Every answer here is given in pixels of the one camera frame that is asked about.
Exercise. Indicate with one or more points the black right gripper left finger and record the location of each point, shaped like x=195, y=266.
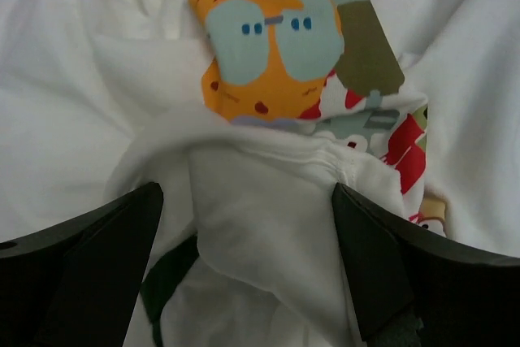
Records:
x=76, y=283

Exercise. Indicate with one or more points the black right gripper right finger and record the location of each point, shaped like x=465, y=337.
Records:
x=413, y=287

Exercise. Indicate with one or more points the white t-shirt green trim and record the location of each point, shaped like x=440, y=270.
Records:
x=246, y=251

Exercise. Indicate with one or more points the white t-shirt cartoon print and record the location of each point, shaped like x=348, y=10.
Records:
x=81, y=79

